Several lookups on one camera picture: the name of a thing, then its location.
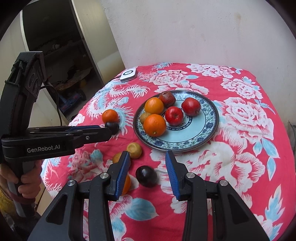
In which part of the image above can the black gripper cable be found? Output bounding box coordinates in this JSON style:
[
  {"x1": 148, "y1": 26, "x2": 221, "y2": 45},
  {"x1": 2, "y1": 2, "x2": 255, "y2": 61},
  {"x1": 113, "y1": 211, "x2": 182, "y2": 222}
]
[{"x1": 40, "y1": 80, "x2": 62, "y2": 127}]

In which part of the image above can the dented small yellow pear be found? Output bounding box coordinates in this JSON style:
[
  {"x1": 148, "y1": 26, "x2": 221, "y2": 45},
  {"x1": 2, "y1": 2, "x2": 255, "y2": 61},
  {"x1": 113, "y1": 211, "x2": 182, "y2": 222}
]
[{"x1": 127, "y1": 142, "x2": 142, "y2": 159}]

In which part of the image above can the blue plastic object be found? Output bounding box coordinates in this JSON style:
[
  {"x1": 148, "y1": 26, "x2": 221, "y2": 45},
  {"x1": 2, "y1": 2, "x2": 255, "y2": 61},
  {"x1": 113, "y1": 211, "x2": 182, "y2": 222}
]
[{"x1": 57, "y1": 88, "x2": 86, "y2": 113}]

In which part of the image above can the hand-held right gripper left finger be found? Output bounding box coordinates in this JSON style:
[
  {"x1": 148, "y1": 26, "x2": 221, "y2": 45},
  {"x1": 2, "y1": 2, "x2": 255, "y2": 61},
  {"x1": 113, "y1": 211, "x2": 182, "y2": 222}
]
[{"x1": 28, "y1": 151, "x2": 131, "y2": 241}]

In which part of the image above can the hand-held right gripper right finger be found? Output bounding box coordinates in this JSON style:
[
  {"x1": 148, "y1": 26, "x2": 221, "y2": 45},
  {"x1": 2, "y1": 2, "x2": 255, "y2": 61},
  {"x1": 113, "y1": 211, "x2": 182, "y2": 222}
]
[{"x1": 165, "y1": 151, "x2": 270, "y2": 241}]

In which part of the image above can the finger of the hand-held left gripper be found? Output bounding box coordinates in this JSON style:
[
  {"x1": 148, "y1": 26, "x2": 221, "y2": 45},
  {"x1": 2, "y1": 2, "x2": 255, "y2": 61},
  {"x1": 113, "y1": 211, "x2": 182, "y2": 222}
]
[
  {"x1": 26, "y1": 125, "x2": 102, "y2": 135},
  {"x1": 69, "y1": 128, "x2": 113, "y2": 149}
]

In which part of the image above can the dark purple plum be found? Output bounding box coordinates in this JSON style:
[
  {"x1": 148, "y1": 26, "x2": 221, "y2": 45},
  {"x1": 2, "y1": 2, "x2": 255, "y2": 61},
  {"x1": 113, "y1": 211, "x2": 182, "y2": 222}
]
[
  {"x1": 135, "y1": 165, "x2": 157, "y2": 187},
  {"x1": 105, "y1": 122, "x2": 120, "y2": 135}
]

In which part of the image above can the white square device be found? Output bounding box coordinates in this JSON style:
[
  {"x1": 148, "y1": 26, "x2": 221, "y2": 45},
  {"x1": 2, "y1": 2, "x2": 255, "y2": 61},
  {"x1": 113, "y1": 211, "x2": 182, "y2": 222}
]
[{"x1": 120, "y1": 67, "x2": 137, "y2": 82}]

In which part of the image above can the small dark orange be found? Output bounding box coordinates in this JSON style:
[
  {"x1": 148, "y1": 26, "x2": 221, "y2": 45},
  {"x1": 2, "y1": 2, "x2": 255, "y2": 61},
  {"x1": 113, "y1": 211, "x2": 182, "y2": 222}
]
[{"x1": 102, "y1": 109, "x2": 119, "y2": 124}]

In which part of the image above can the person's left hand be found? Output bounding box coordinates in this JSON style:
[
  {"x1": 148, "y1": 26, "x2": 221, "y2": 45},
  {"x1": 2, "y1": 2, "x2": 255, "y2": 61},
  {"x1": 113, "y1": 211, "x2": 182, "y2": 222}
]
[{"x1": 0, "y1": 163, "x2": 42, "y2": 204}]

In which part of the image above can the red floral tablecloth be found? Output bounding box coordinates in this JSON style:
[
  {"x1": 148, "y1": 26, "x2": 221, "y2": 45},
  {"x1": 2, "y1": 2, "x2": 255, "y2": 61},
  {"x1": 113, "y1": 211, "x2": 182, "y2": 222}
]
[{"x1": 40, "y1": 62, "x2": 296, "y2": 241}]

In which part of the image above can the wrinkled brown-red apple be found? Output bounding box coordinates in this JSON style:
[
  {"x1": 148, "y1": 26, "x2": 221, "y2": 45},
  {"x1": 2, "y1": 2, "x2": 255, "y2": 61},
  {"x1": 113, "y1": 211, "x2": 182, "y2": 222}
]
[{"x1": 159, "y1": 91, "x2": 176, "y2": 108}]

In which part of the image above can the blue patterned ceramic plate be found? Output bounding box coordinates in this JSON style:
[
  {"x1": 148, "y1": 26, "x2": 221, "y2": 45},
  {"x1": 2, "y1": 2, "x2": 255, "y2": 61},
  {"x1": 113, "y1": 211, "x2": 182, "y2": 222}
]
[{"x1": 133, "y1": 90, "x2": 220, "y2": 152}]

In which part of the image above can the large yellowish orange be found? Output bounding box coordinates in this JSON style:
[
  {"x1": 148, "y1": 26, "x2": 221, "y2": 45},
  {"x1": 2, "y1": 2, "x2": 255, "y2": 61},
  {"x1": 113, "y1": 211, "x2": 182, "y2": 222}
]
[{"x1": 145, "y1": 98, "x2": 164, "y2": 115}]

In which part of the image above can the shiny red apple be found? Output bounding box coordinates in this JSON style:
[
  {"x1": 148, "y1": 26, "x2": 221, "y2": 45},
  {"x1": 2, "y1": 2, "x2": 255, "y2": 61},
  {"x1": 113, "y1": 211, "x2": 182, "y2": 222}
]
[{"x1": 165, "y1": 106, "x2": 184, "y2": 126}]

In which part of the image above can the dull red apple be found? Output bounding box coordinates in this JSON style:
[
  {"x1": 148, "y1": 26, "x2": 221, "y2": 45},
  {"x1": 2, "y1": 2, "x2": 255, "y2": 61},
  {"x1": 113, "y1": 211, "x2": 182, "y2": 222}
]
[{"x1": 181, "y1": 98, "x2": 201, "y2": 116}]

